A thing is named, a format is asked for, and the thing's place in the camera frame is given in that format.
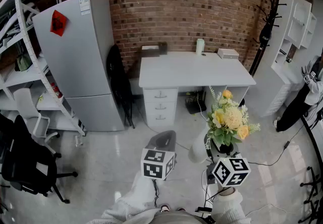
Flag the white vase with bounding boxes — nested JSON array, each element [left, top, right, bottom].
[[188, 123, 215, 164]]

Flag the grey refrigerator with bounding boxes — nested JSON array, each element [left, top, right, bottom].
[[32, 0, 126, 132]]

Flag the black office chair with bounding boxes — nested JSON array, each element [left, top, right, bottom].
[[0, 113, 78, 205]]

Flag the red bottles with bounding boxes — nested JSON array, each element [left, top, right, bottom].
[[50, 82, 63, 99]]

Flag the red paper decoration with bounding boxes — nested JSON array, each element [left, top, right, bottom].
[[49, 10, 68, 37]]

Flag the black cable with adapter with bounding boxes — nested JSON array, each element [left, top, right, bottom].
[[248, 117, 311, 167]]

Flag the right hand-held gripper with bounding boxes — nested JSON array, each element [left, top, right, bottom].
[[206, 139, 252, 188]]

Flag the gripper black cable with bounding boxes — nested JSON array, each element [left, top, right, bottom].
[[201, 170, 223, 212], [151, 179, 160, 207]]

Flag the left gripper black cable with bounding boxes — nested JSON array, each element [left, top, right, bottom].
[[151, 179, 160, 207]]

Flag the black bag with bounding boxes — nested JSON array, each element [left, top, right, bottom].
[[106, 44, 136, 129]]

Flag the person's torso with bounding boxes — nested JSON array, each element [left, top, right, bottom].
[[141, 210, 202, 224]]

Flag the black tripod stand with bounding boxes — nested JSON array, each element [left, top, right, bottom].
[[300, 166, 323, 221]]

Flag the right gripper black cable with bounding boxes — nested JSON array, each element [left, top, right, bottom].
[[201, 170, 223, 212]]

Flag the white shelf cabinet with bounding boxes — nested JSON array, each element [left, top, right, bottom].
[[252, 0, 317, 118]]

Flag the white desk with drawers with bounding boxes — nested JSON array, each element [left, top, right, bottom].
[[138, 51, 257, 128]]

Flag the brown tissue box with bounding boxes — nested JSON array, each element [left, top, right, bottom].
[[140, 45, 160, 58]]

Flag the black coat rack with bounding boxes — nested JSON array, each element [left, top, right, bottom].
[[248, 0, 287, 77]]

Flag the yellow flowers bouquet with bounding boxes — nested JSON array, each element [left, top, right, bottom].
[[203, 86, 261, 150]]

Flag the white rectangular box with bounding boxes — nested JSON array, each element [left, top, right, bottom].
[[217, 48, 240, 60]]

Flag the person's right forearm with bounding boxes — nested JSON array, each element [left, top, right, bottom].
[[210, 187, 253, 224]]

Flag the white cabinet drawer with handle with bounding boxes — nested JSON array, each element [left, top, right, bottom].
[[144, 101, 177, 116], [145, 114, 176, 127], [143, 88, 179, 103]]

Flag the white floor cable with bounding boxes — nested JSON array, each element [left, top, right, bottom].
[[196, 99, 210, 124]]

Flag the black basket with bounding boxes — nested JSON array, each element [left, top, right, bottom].
[[185, 91, 207, 115]]

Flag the pale green bottle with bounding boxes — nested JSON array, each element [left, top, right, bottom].
[[196, 38, 205, 55]]

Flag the white office chair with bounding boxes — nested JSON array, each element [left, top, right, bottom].
[[12, 88, 61, 154]]

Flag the green bag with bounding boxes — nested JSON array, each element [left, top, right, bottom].
[[15, 53, 32, 72]]

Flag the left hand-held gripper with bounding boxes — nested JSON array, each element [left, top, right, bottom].
[[140, 130, 177, 181]]

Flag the blue white label sticker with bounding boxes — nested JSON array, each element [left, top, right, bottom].
[[78, 0, 91, 16]]

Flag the white metal shelving rack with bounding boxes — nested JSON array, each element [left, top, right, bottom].
[[0, 0, 86, 137]]

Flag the person's left forearm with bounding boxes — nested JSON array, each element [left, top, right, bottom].
[[87, 171, 162, 224]]

